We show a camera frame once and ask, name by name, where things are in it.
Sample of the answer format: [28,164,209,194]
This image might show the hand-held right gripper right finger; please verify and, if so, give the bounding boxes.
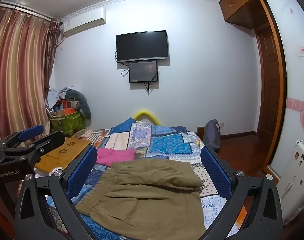
[200,145,284,240]

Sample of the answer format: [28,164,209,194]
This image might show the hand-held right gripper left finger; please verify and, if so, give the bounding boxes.
[14,145,102,240]

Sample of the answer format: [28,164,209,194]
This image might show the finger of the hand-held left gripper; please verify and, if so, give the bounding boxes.
[0,125,44,153]
[2,131,66,166]

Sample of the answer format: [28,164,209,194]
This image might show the khaki pants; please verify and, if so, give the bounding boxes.
[71,160,207,240]

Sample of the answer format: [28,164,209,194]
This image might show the wooden lap desk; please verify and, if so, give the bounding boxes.
[34,138,92,173]

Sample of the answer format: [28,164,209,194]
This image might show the pink cloth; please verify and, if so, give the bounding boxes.
[95,147,135,167]

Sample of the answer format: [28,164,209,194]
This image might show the grey backpack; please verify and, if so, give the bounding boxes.
[203,119,221,152]

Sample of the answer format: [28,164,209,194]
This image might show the orange box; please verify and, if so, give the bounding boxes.
[57,100,79,117]

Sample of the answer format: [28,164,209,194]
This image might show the pile of white clothes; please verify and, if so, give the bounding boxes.
[45,86,67,110]

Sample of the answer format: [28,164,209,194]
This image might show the patchwork printed blanket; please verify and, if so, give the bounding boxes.
[45,118,239,240]

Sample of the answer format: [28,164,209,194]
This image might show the striped pink curtain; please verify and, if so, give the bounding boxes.
[0,5,62,140]

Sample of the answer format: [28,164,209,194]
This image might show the yellow foam tube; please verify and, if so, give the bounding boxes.
[133,109,163,125]

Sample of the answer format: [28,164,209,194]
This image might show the wooden door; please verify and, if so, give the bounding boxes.
[254,0,288,178]

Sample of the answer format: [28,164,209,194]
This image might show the white air conditioner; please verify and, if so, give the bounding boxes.
[60,7,107,37]

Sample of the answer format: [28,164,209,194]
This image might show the white sliding wardrobe door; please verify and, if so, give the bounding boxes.
[264,0,304,180]

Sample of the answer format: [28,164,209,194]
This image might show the wooden overhead cabinet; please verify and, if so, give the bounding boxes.
[218,0,280,30]

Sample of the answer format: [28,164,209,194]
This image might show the black monitor cables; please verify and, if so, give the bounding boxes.
[114,51,160,95]

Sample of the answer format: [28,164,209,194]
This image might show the small black wall monitor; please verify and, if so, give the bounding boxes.
[128,60,159,83]

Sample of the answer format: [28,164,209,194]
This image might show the black wall television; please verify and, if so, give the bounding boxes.
[116,30,170,63]

